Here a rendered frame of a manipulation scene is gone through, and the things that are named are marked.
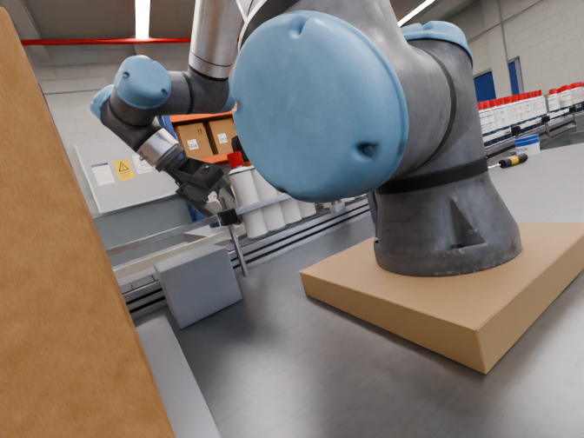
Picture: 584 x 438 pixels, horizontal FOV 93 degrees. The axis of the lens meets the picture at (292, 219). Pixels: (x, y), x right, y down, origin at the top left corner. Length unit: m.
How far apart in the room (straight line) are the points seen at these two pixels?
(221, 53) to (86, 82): 4.91
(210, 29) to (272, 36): 0.38
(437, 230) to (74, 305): 0.29
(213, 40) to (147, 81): 0.13
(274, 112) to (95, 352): 0.18
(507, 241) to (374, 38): 0.22
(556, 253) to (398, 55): 0.24
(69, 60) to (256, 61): 5.40
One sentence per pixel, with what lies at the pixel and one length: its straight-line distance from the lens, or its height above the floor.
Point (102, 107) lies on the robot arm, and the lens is 0.65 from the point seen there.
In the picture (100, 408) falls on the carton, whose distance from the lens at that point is 0.22.
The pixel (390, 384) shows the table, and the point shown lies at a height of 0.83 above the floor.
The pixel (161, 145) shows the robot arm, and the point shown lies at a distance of 0.63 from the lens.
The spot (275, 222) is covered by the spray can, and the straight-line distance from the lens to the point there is 0.68.
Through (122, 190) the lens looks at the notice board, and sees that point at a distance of 4.91.
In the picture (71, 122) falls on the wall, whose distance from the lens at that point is 5.27.
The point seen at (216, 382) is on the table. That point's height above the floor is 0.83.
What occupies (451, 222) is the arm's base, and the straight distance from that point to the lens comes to 0.31.
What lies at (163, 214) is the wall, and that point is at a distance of 5.02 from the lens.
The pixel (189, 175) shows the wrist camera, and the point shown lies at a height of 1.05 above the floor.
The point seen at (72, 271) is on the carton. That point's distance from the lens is 0.20.
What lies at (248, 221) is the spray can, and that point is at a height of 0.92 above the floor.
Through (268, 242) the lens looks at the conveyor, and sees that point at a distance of 0.64.
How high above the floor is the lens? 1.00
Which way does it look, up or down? 8 degrees down
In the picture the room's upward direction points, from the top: 16 degrees counter-clockwise
